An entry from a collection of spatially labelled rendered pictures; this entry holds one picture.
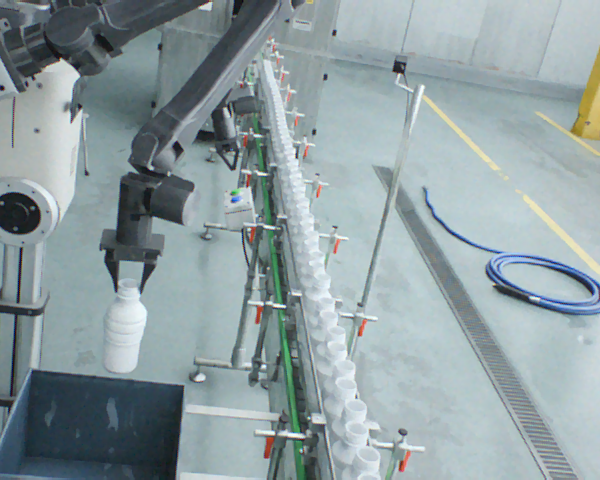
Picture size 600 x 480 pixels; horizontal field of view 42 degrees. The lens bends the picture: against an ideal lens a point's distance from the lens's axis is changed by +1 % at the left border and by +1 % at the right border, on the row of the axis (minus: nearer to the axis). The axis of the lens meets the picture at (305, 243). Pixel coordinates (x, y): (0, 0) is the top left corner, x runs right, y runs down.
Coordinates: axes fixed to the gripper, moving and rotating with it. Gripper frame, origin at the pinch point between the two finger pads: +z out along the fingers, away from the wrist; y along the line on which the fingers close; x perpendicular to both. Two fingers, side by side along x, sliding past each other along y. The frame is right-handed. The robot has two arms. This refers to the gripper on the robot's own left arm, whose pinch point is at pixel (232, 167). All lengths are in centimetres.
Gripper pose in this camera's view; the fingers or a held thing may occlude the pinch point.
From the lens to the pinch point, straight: 220.3
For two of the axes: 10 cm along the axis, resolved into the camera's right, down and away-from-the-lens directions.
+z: 1.6, 8.9, 4.2
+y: -0.9, -4.1, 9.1
